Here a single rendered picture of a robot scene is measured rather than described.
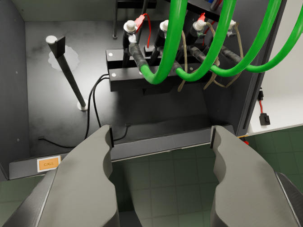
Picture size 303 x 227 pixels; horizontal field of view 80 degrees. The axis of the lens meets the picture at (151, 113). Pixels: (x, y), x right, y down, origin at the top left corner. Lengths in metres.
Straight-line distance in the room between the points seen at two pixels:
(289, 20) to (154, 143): 0.48
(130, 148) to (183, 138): 0.16
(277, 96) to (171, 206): 1.12
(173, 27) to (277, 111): 0.59
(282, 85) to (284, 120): 0.13
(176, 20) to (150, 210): 1.43
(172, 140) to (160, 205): 1.04
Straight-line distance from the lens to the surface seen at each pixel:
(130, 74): 0.54
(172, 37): 0.18
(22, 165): 0.55
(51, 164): 0.51
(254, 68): 0.44
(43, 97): 0.70
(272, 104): 0.72
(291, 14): 0.62
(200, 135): 0.57
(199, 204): 1.64
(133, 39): 0.41
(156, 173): 1.50
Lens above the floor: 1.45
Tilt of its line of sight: 71 degrees down
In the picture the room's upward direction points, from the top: 38 degrees clockwise
